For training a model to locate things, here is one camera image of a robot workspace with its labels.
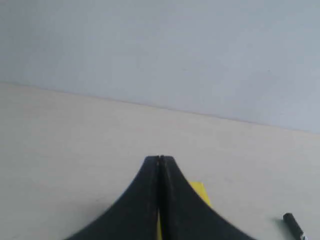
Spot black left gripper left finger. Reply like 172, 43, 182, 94
68, 156, 159, 240

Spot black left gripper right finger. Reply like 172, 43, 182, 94
159, 155, 253, 240

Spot yellow cube block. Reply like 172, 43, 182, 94
156, 181, 212, 240

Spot black and white marker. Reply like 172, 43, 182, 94
283, 212, 308, 240

